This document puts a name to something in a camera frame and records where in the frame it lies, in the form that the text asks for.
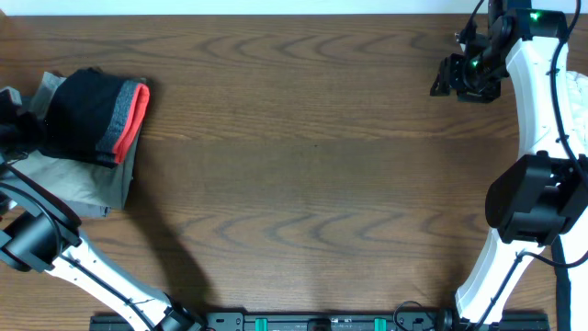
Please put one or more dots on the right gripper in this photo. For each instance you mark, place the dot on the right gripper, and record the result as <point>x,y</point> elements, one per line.
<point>449,77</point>

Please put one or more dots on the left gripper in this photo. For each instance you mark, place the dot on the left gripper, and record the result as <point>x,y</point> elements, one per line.
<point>32,137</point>

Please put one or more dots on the black leggings with red waistband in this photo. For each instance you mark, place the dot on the black leggings with red waistband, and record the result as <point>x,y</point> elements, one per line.
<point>95,117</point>

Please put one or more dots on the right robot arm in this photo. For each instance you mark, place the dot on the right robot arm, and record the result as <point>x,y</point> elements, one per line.
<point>537,209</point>

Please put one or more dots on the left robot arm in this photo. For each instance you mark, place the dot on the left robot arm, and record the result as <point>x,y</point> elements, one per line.
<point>47,238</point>

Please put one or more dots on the folded khaki pants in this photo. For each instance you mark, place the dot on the folded khaki pants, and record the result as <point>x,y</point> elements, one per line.
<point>91,190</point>

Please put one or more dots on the black garment under white one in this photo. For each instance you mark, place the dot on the black garment under white one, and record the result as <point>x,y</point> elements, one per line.
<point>563,288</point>

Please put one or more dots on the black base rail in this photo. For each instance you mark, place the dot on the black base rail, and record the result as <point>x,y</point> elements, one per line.
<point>408,320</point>

